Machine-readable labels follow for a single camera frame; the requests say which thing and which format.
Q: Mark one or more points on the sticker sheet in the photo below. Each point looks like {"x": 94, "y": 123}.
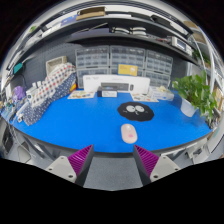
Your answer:
{"x": 81, "y": 95}
{"x": 144, "y": 97}

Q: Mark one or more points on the pink computer mouse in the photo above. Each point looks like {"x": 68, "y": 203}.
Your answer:
{"x": 129, "y": 133}

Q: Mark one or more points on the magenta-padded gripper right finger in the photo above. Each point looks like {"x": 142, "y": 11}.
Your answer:
{"x": 146, "y": 159}

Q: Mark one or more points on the teal item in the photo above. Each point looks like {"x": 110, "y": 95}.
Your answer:
{"x": 18, "y": 68}

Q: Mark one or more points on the green plant in white pot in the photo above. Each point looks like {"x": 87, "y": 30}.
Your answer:
{"x": 195, "y": 91}

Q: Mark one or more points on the overhead shelf unit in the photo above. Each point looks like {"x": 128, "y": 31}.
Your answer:
{"x": 110, "y": 25}

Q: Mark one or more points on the long white keyboard box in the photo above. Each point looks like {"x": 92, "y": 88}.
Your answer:
{"x": 133, "y": 81}

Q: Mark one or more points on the white and blue glove box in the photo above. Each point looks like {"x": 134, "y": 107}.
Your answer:
{"x": 162, "y": 94}

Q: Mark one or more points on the black cartoon-eyed mouse pad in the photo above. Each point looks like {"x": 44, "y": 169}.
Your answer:
{"x": 135, "y": 111}

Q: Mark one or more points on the yellow box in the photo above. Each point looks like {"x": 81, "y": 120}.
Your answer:
{"x": 127, "y": 70}

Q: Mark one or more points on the white woven basket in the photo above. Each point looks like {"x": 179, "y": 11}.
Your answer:
{"x": 56, "y": 65}

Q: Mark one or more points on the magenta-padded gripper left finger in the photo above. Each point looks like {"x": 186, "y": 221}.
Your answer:
{"x": 80, "y": 160}

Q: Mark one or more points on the small black labelled box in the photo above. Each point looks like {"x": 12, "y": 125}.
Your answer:
{"x": 107, "y": 93}

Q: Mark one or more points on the small yellow item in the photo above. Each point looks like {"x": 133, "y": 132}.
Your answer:
{"x": 73, "y": 87}

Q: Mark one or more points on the grey small-parts drawer cabinet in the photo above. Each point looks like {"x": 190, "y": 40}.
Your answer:
{"x": 114, "y": 70}
{"x": 91, "y": 71}
{"x": 127, "y": 55}
{"x": 92, "y": 56}
{"x": 158, "y": 79}
{"x": 159, "y": 61}

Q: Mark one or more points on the dotted patterned cloth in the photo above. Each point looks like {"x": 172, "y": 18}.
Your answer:
{"x": 50, "y": 91}

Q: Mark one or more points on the purple plush item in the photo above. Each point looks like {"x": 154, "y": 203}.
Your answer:
{"x": 19, "y": 92}

